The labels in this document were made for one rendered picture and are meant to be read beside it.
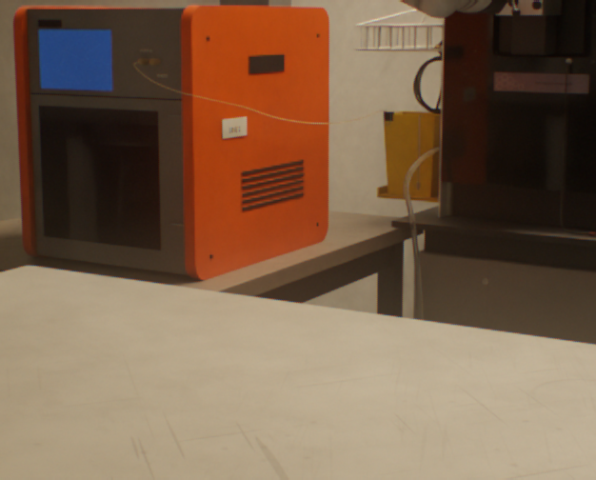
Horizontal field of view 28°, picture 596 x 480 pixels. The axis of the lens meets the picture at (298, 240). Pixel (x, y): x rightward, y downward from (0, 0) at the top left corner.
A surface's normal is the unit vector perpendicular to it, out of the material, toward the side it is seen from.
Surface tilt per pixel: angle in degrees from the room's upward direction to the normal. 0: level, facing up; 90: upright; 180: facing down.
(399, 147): 93
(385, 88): 90
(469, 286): 90
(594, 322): 90
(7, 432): 0
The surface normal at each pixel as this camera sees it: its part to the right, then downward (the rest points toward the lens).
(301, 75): 0.86, 0.09
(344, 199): -0.51, 0.16
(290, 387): 0.00, -0.98
